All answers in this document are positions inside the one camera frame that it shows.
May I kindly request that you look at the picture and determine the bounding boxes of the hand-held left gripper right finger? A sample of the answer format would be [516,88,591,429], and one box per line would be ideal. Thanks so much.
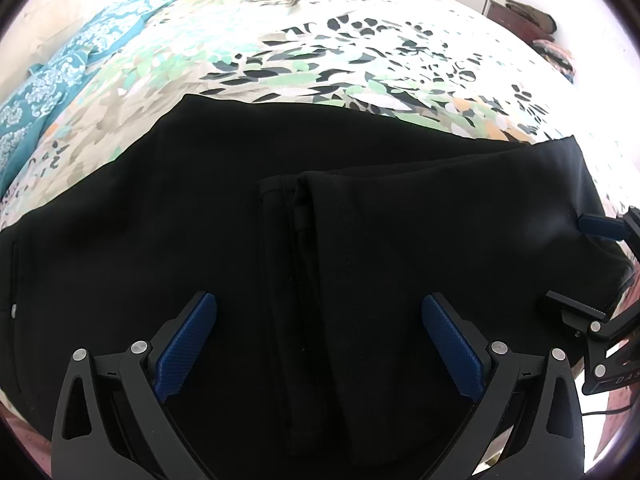
[421,294,586,480]

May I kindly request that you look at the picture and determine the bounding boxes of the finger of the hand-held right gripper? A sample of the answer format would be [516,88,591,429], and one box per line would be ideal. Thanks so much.
[544,290,608,323]
[577,212,632,242]

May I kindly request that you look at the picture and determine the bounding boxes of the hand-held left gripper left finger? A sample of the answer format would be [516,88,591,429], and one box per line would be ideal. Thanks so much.
[50,290,218,480]

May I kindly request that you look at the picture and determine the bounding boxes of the black pants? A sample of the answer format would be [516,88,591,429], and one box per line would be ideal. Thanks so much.
[0,92,633,480]

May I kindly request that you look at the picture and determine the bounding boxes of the pink dotted floor mat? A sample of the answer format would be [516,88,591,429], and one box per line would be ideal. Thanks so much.
[0,389,633,480]

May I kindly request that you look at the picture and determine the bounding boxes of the pink clothes pile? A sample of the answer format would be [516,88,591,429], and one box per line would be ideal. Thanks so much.
[532,39,576,78]

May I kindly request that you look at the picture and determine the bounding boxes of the blue floral pillow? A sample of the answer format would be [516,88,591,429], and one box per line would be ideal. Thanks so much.
[0,55,93,196]
[37,0,176,78]

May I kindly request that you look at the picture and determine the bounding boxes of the bed with leaf print sheet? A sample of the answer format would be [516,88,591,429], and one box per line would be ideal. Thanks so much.
[0,0,621,411]

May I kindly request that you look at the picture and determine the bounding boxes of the black cable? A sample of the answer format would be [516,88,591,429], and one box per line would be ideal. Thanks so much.
[582,402,640,417]

